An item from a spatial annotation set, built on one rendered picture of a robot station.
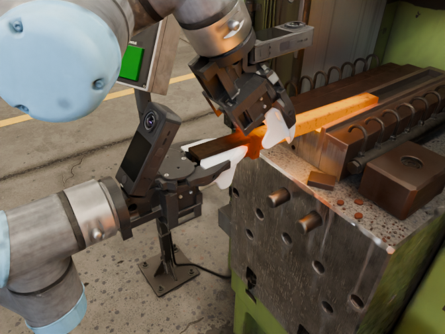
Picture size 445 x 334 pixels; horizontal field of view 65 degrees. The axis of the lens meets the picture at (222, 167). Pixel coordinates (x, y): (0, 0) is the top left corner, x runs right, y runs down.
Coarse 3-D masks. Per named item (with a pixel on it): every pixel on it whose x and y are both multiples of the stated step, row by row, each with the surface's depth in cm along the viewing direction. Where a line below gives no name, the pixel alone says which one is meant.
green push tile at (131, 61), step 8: (128, 48) 81; (136, 48) 80; (128, 56) 81; (136, 56) 80; (128, 64) 81; (136, 64) 80; (120, 72) 82; (128, 72) 81; (136, 72) 80; (136, 80) 81
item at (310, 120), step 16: (368, 96) 67; (304, 112) 60; (320, 112) 60; (336, 112) 61; (352, 112) 64; (256, 128) 55; (304, 128) 58; (208, 144) 49; (224, 144) 50; (240, 144) 50; (256, 144) 51; (192, 160) 49
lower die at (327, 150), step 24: (384, 72) 81; (408, 72) 81; (312, 96) 74; (336, 96) 71; (408, 96) 71; (432, 96) 71; (336, 120) 61; (360, 120) 63; (384, 120) 63; (408, 120) 65; (288, 144) 69; (312, 144) 63; (336, 144) 59; (360, 144) 59; (336, 168) 60
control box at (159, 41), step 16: (144, 32) 80; (160, 32) 78; (176, 32) 83; (144, 48) 80; (160, 48) 80; (176, 48) 85; (144, 64) 80; (160, 64) 82; (128, 80) 82; (144, 80) 80; (160, 80) 83
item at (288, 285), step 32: (256, 160) 69; (320, 192) 59; (352, 192) 59; (256, 224) 79; (352, 224) 54; (384, 224) 53; (416, 224) 53; (256, 256) 84; (288, 256) 72; (320, 256) 63; (352, 256) 56; (384, 256) 50; (416, 256) 60; (256, 288) 91; (288, 288) 77; (320, 288) 67; (352, 288) 59; (384, 288) 58; (416, 288) 77; (288, 320) 82; (320, 320) 71; (352, 320) 62; (384, 320) 74
